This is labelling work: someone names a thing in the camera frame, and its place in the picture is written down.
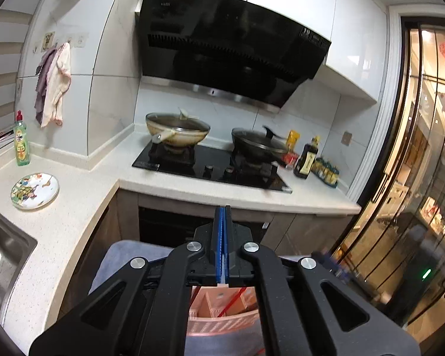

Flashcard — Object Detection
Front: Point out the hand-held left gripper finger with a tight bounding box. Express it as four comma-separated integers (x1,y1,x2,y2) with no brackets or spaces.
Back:
224,206,419,356
29,206,225,356

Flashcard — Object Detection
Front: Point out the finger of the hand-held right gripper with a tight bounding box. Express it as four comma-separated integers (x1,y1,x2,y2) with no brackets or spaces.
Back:
313,250,357,280

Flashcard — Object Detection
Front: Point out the red chopstick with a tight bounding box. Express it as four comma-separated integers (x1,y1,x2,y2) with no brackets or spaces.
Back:
222,288,244,318

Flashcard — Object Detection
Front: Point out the pink perforated utensil basket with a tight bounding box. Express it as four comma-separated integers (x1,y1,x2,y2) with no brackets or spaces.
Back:
187,285,261,337

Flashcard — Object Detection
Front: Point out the blue fleece towel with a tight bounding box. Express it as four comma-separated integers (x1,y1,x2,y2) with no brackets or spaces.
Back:
89,240,320,356

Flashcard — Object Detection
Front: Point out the black gas stove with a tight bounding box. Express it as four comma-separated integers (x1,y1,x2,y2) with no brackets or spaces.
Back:
131,143,293,194

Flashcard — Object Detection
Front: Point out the set of small seasoning jars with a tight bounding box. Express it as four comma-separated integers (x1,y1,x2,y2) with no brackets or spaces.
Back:
313,156,340,187

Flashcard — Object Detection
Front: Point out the kitchen base cabinet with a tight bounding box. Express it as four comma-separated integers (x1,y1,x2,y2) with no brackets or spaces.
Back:
57,189,357,321

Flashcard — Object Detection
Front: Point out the dark sauce bottle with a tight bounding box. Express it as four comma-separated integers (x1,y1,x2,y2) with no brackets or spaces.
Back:
294,136,320,179

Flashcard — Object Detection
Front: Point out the black pan with lid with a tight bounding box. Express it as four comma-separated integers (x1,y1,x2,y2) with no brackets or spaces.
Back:
231,125,290,164

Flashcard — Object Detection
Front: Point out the beige wok with glass lid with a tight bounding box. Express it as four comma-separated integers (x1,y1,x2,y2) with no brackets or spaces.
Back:
145,107,211,156

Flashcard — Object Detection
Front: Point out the glass sliding door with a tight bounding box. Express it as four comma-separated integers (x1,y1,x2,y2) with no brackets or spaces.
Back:
356,15,445,342

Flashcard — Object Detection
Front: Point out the patterned white plate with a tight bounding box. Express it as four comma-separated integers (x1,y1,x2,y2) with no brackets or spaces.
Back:
10,173,60,211

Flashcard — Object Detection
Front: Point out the black range hood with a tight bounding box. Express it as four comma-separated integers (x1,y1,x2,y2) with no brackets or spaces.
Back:
135,0,332,114

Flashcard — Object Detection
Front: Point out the stainless steel sink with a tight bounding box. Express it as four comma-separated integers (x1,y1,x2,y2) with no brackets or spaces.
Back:
0,204,38,305

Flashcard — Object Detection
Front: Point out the green dish soap bottle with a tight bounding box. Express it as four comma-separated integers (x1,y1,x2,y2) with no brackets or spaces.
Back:
14,110,31,167

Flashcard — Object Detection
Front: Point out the cream pink hanging cloth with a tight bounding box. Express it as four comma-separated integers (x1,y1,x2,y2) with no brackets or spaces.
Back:
41,42,72,128

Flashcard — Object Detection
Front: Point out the purple hanging cloth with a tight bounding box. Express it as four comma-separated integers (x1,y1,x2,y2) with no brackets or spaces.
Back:
34,46,58,127

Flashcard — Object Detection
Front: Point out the window blind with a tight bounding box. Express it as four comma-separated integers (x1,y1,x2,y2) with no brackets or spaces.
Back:
0,0,38,145

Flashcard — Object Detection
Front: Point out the white wall cabinet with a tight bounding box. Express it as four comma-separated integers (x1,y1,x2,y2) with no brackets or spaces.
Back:
245,0,388,102

